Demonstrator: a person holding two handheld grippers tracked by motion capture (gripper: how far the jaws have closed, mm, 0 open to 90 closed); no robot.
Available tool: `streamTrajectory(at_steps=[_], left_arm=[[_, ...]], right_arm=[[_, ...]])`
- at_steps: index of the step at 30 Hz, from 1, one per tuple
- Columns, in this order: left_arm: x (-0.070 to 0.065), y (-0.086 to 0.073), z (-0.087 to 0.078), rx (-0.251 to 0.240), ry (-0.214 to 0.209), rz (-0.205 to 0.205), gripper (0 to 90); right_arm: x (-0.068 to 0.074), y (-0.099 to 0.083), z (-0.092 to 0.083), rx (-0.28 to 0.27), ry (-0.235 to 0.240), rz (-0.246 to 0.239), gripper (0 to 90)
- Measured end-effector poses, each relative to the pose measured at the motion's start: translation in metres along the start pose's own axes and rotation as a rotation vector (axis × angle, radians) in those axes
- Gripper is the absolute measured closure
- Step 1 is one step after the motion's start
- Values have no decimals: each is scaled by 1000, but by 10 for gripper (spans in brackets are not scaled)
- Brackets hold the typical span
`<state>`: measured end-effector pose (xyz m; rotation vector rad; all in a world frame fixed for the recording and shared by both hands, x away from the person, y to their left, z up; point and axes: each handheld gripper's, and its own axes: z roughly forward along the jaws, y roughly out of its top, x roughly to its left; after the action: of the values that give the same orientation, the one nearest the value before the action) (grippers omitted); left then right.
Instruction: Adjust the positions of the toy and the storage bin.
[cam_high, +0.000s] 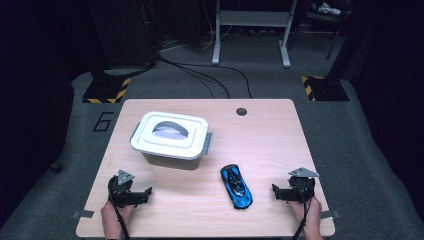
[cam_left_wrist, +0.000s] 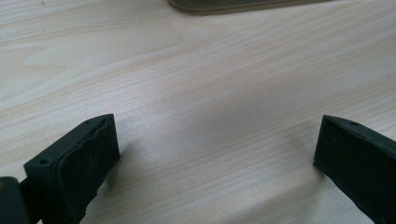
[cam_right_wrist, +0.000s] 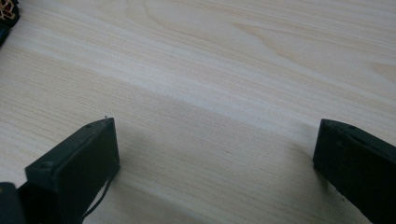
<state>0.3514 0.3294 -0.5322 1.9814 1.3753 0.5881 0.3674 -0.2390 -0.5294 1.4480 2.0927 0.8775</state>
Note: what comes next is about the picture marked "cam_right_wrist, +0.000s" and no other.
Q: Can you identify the blue and black toy car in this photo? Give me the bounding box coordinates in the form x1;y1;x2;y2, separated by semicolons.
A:
0;0;21;47

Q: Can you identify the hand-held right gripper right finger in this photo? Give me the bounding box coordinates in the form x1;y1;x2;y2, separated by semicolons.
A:
312;118;396;224

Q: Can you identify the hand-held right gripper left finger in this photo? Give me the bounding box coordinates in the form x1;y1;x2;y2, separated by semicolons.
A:
18;117;121;224

